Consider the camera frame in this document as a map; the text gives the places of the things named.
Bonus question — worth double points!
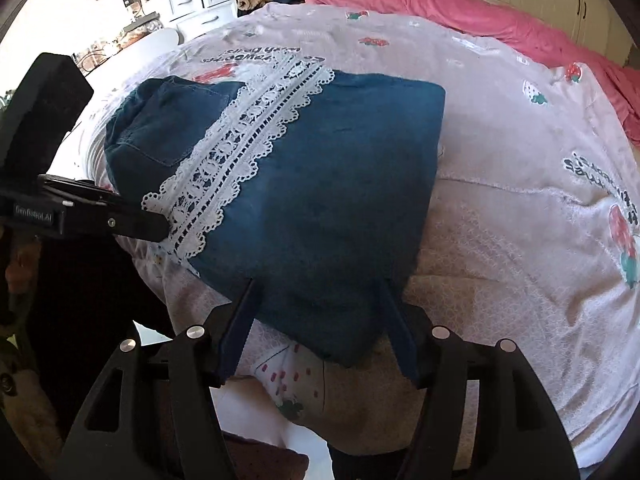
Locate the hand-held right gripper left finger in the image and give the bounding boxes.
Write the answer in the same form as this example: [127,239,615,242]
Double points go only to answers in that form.
[60,277,261,480]

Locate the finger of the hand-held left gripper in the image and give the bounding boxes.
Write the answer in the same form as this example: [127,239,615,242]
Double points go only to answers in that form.
[39,174,170,243]
[0,52,95,176]

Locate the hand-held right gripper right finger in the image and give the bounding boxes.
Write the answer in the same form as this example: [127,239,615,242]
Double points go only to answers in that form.
[377,277,581,480]

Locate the blue denim pants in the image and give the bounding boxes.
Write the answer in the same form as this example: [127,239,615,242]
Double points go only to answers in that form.
[104,52,447,367]

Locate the person's left hand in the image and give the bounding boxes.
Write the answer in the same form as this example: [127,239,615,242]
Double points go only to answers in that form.
[4,237,45,306]

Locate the white rounded chair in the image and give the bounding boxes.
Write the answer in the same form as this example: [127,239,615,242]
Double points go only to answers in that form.
[75,27,182,78]

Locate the dark dotted cloth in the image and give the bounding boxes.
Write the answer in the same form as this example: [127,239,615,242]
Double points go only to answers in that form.
[220,430,311,480]

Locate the pink strawberry printed blanket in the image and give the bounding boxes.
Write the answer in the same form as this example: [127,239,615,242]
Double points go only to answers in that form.
[65,2,640,471]

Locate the white drawer cabinet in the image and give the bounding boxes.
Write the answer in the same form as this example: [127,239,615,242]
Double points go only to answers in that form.
[152,0,238,41]

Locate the pink duvet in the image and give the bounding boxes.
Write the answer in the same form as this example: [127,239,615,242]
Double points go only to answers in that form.
[304,0,640,133]

